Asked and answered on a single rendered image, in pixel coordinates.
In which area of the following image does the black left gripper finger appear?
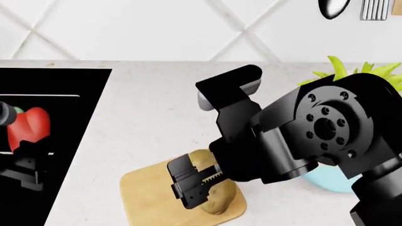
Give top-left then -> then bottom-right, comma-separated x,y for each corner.
12,137 -> 55,192

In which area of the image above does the light wooden cutting board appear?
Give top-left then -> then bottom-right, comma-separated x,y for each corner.
120,154 -> 247,226

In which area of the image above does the green leafy plant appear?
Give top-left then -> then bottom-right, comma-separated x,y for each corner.
296,55 -> 402,92

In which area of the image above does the red bell pepper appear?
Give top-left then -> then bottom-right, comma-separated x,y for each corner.
6,106 -> 52,153

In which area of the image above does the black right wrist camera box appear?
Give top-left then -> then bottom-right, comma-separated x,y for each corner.
195,64 -> 264,142

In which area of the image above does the silver hanging slotted utensil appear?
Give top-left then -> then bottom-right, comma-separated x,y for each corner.
359,0 -> 391,21

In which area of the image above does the brown potato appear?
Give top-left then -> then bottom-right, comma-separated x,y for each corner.
187,149 -> 237,216

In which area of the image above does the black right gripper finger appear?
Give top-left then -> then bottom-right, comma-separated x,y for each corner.
166,153 -> 227,210

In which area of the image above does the black hanging spoon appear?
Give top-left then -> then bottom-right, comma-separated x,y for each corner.
317,0 -> 352,21

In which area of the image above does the light blue plant pot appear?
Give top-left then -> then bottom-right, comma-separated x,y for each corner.
301,161 -> 362,194

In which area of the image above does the black induction cooktop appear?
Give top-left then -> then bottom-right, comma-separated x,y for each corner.
0,68 -> 113,226

